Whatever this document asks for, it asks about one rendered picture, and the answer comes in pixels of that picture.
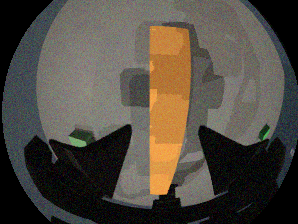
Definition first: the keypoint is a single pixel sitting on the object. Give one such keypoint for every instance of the orange bar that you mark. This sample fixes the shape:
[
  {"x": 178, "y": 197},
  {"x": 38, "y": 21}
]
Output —
[{"x": 169, "y": 102}]

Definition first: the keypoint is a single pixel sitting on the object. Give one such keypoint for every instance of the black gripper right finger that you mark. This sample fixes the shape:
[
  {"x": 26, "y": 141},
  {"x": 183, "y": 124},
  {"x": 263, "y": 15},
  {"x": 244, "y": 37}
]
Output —
[{"x": 226, "y": 159}]

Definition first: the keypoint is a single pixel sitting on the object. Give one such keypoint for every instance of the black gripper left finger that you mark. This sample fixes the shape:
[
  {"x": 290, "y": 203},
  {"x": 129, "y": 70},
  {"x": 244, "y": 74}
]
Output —
[{"x": 101, "y": 162}]

